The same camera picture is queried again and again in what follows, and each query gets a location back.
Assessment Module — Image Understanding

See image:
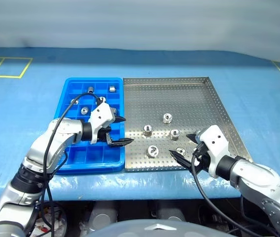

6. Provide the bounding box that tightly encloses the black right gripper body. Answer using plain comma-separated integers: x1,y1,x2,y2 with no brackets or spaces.
192,143,211,174

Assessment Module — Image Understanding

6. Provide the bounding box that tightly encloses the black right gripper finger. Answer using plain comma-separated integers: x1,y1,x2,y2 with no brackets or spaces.
168,149,198,173
186,133,199,145

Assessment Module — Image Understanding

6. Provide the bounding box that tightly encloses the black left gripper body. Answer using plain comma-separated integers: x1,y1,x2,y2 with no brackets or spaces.
97,115,117,143

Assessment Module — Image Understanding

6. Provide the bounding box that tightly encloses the blue compartment tray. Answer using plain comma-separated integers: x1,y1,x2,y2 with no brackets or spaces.
55,77,126,175

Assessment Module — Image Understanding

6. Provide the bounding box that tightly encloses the perforated metal tray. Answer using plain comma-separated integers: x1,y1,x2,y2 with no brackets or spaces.
122,76,254,173

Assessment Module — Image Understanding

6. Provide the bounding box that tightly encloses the grey round cylinder cap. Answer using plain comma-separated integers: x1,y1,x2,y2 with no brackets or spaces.
158,207,186,222
89,201,118,233

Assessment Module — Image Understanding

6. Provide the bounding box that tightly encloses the silver robot torso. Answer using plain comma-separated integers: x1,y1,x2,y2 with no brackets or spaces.
80,218,237,237

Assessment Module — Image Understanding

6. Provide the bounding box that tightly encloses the white foam sheet backdrop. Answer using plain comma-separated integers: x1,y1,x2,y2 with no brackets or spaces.
0,0,280,62

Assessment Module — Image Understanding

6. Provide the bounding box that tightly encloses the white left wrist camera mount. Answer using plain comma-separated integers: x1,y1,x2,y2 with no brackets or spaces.
88,102,118,145

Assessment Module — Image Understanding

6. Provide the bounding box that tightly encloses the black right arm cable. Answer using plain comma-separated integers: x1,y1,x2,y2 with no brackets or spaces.
190,148,279,237

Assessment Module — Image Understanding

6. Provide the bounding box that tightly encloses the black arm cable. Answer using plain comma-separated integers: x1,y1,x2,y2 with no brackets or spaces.
190,148,279,237
35,92,101,237

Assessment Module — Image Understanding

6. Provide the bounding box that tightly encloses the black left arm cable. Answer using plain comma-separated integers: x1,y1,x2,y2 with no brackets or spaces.
35,92,101,237

